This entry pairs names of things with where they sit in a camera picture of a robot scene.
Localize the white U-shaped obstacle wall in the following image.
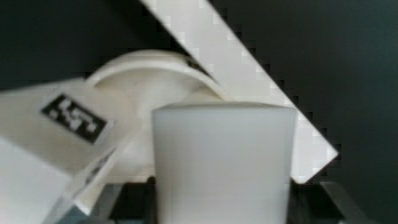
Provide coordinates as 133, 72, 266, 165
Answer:
140, 0, 338, 184

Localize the white stool leg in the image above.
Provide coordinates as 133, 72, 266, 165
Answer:
153, 103, 297, 224
0, 79, 139, 224

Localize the white round stool seat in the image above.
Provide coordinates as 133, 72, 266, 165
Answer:
87, 50, 231, 182

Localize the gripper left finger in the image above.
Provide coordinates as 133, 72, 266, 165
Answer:
55, 177, 158, 224

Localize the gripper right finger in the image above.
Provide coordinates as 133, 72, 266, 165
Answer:
288, 181, 380, 224

